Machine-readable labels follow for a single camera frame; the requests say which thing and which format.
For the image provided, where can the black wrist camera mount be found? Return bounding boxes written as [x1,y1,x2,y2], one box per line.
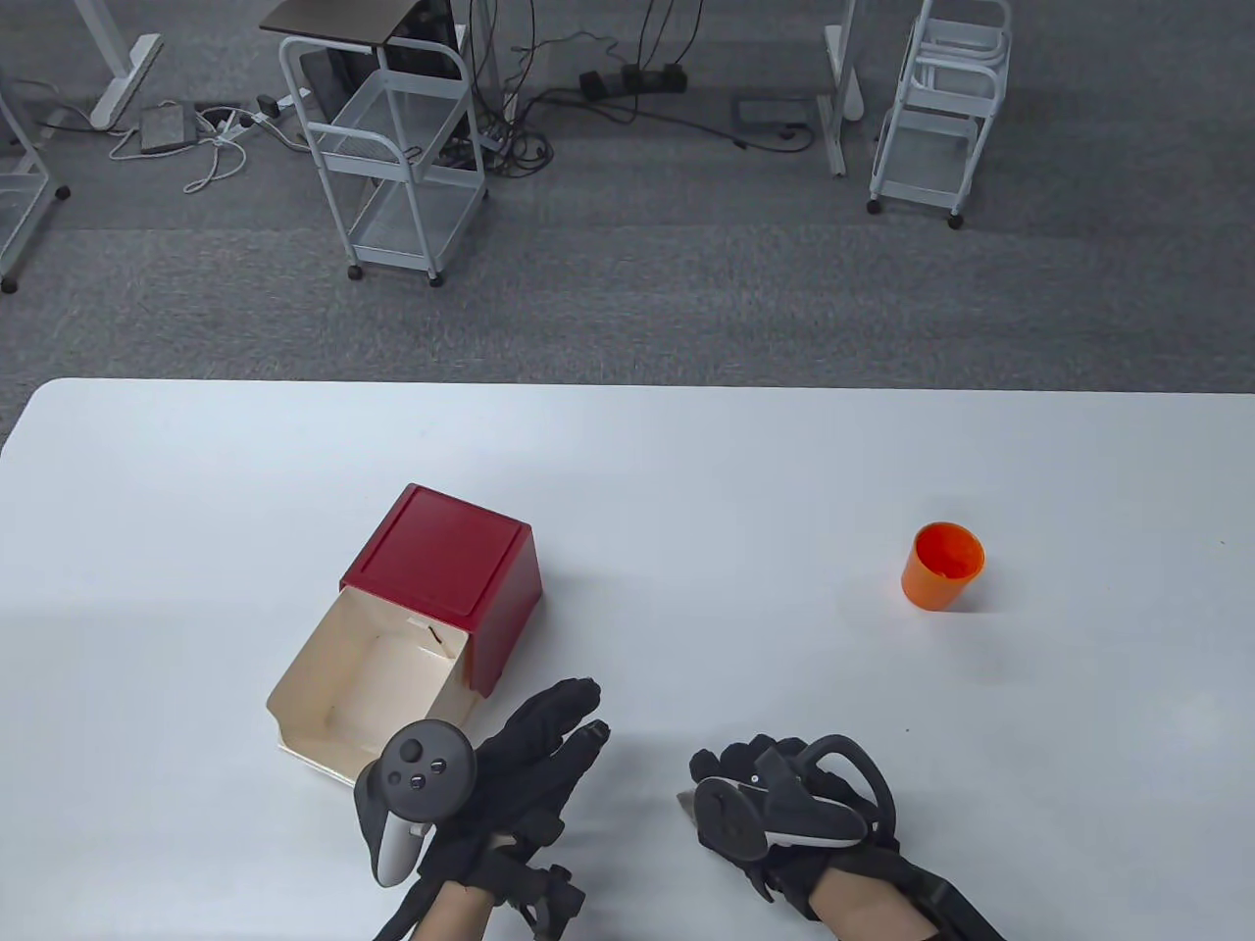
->
[882,853,1007,941]
[373,848,587,941]

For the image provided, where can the white stacked trolley cart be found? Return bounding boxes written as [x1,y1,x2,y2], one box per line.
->
[867,0,1014,229]

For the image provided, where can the white wire trolley cart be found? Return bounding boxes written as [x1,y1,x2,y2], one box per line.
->
[278,34,489,288]

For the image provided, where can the orange cup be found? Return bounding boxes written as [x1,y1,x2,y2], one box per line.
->
[901,521,986,612]

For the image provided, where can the white power strip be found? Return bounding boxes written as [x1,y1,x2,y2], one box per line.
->
[221,90,315,133]

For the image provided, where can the person's right hand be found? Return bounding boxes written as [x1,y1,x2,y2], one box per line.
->
[689,735,915,922]

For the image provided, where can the white cable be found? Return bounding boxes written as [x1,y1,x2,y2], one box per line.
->
[106,106,248,194]

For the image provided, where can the person's right forearm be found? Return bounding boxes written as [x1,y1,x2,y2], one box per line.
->
[819,867,928,941]

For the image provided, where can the black power strip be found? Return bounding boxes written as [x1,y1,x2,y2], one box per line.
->
[578,64,688,100]

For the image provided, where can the dark wood desktop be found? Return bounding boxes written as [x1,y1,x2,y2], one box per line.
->
[260,0,425,50]

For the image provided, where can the black computer tower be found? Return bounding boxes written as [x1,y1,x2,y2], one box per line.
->
[382,0,464,79]

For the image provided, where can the red tea bag box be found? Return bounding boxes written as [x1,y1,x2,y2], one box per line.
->
[339,482,543,699]

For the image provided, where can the grey foot pedal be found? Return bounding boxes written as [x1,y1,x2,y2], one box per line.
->
[139,103,203,155]

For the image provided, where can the black and white controller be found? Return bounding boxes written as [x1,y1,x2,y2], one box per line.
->
[365,720,479,888]
[698,735,899,864]

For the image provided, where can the white desk leg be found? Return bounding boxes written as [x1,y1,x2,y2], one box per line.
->
[74,0,164,131]
[824,0,866,178]

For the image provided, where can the black cable bundle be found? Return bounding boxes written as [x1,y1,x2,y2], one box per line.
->
[431,0,817,180]

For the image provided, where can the person's left forearm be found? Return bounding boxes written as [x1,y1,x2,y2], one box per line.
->
[407,877,491,941]

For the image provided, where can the person's left hand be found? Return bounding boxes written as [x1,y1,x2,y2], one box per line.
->
[355,676,612,889]

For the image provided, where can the cream tea bag box drawer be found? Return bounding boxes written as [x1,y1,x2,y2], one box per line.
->
[266,593,475,787]

